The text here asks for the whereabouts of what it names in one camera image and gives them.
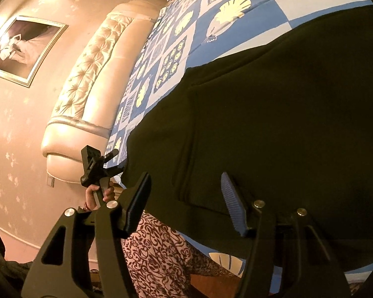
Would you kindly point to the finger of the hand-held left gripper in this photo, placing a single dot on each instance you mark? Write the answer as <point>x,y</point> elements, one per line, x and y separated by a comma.
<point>114,171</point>
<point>111,155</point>

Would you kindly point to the dark cloth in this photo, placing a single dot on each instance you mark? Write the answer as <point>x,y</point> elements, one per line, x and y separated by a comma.
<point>0,254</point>

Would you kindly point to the wall socket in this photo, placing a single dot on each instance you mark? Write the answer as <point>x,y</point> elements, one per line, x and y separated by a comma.
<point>50,181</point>

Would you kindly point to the person's left hand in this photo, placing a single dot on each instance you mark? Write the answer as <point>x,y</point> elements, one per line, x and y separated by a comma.
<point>108,194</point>

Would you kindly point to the cream tufted headboard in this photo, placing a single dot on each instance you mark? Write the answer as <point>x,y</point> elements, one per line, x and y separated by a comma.
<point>90,83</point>

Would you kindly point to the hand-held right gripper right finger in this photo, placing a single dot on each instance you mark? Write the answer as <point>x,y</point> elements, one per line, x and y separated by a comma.
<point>233,201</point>

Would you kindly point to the blue patterned bed sheet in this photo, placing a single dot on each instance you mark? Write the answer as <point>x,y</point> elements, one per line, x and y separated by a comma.
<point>205,37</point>

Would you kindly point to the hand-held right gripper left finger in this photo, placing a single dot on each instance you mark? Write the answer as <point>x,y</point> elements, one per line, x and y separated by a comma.
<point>136,201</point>

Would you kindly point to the black pants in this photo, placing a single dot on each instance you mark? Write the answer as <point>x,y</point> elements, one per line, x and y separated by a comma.
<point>267,115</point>

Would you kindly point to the person's patterned clothing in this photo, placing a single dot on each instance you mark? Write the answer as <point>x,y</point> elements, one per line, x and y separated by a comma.
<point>155,254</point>

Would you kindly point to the framed wall picture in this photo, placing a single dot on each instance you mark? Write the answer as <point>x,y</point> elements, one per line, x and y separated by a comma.
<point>21,49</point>

